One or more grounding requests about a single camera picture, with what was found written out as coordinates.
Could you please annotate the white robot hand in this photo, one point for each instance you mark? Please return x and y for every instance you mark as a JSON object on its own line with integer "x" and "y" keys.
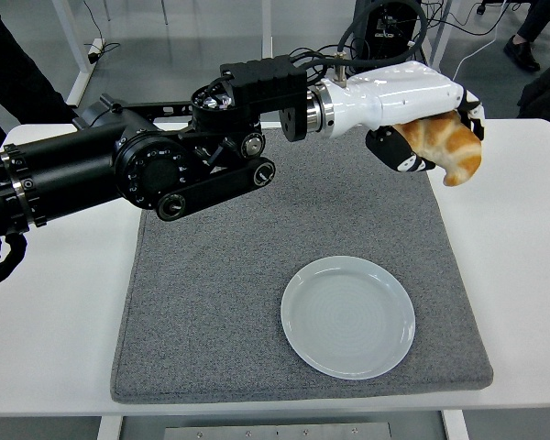
{"x": 394, "y": 96}

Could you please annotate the golden croissant bread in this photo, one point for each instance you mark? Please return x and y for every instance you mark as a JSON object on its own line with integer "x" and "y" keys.
{"x": 458, "y": 151}

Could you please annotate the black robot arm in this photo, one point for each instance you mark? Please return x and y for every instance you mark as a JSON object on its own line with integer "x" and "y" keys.
{"x": 73, "y": 169}

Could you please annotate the pale blue round plate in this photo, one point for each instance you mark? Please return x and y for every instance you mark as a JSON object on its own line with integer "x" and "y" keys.
{"x": 348, "y": 321}

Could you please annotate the grey metal plate with screws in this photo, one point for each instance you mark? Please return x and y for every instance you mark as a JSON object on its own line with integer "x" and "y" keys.
{"x": 275, "y": 432}

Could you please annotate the black computer tower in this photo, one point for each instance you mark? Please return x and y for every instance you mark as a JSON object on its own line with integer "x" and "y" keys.
{"x": 389, "y": 43}

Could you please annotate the slanted white desk leg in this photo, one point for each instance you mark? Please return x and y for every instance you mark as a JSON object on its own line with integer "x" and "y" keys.
{"x": 433, "y": 55}
{"x": 80, "y": 82}

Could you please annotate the black office chair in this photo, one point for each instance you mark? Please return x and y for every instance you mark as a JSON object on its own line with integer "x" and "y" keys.
{"x": 482, "y": 6}

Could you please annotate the person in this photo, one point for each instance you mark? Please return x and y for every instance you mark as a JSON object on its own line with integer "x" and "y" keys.
{"x": 9, "y": 59}
{"x": 522, "y": 52}

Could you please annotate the straight white desk leg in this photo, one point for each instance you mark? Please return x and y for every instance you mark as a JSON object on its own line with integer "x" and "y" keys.
{"x": 267, "y": 27}

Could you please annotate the grey fabric mat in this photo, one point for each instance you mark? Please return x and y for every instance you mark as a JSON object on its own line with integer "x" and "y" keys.
{"x": 256, "y": 275}

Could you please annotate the white power strip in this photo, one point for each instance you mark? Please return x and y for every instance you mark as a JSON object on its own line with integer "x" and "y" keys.
{"x": 96, "y": 50}

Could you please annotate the white table leg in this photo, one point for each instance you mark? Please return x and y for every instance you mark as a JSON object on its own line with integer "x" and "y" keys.
{"x": 110, "y": 428}
{"x": 456, "y": 426}

